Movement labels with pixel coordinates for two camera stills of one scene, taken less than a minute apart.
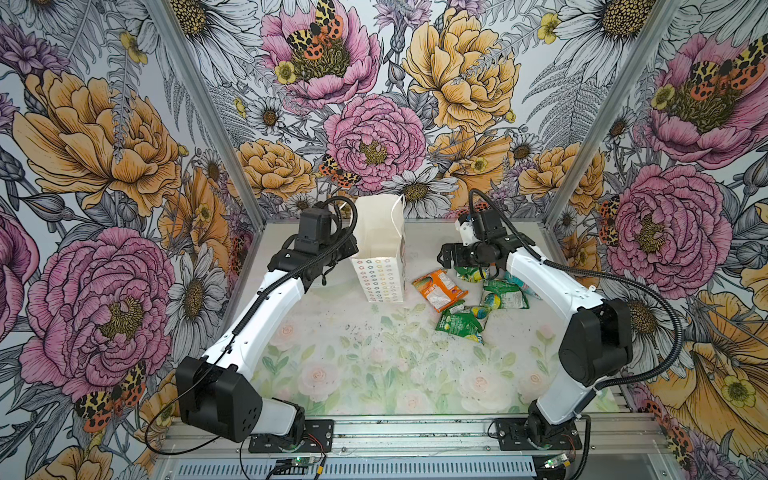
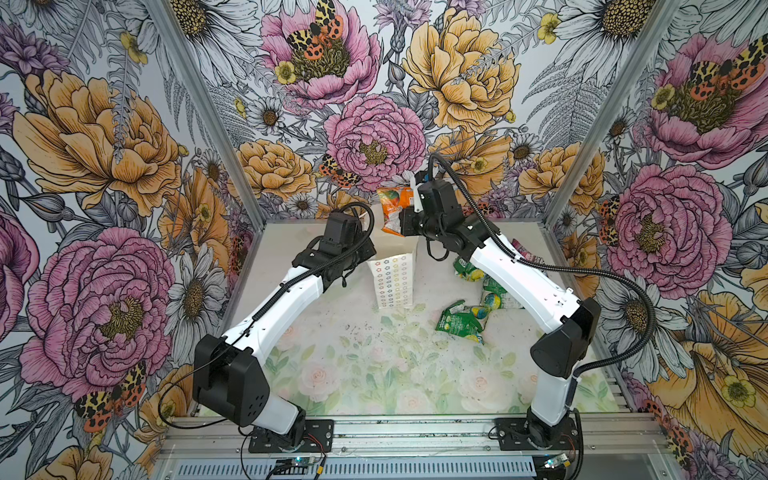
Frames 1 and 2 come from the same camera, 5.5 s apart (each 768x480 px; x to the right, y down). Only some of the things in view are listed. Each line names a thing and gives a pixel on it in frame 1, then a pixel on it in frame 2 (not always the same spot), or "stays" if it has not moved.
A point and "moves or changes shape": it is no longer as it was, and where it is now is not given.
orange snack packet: (439, 289) -> (393, 199)
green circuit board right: (555, 461) stays
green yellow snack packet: (471, 273) stays
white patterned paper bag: (379, 268) moves or changes shape
